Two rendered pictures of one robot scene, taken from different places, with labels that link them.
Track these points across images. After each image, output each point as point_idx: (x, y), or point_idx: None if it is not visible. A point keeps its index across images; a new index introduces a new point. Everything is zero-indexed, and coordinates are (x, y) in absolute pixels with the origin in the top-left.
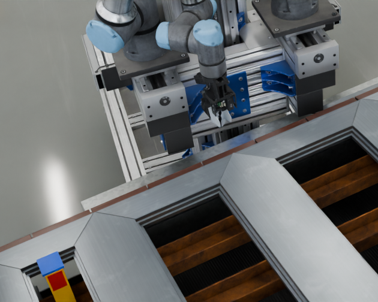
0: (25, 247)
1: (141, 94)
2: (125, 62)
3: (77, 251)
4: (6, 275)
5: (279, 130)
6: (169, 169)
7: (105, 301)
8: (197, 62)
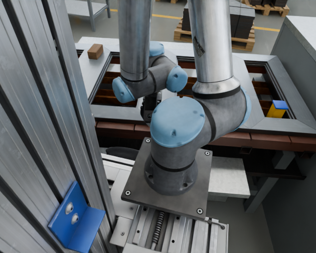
0: (294, 129)
1: None
2: (200, 163)
3: (263, 113)
4: (304, 119)
5: (116, 127)
6: None
7: (252, 89)
8: (126, 172)
